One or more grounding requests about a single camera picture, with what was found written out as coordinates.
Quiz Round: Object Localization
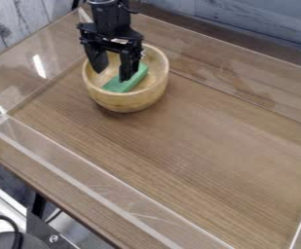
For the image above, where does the clear acrylic corner bracket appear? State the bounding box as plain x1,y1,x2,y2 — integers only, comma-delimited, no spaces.
77,8,93,23

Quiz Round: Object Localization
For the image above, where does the light wooden bowl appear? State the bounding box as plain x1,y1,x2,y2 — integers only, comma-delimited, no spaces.
81,44,170,113

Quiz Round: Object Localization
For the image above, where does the metal bracket with screw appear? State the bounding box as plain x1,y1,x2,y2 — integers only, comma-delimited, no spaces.
26,212,78,249

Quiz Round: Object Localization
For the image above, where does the green rectangular block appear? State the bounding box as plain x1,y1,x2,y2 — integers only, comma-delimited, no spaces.
101,63,149,93

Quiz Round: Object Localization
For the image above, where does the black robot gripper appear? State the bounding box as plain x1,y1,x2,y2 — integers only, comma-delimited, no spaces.
77,0,144,82

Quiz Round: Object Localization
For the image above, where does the clear acrylic tray wall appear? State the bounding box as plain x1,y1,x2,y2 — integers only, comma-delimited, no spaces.
0,10,301,249

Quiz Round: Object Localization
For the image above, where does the black metal table leg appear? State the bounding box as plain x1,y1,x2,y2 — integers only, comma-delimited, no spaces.
32,194,48,219

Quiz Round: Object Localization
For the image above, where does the black cable loop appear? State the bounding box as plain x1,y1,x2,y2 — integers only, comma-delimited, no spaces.
0,214,28,249

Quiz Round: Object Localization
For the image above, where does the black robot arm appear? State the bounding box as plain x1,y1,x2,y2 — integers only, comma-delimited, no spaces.
77,0,144,82

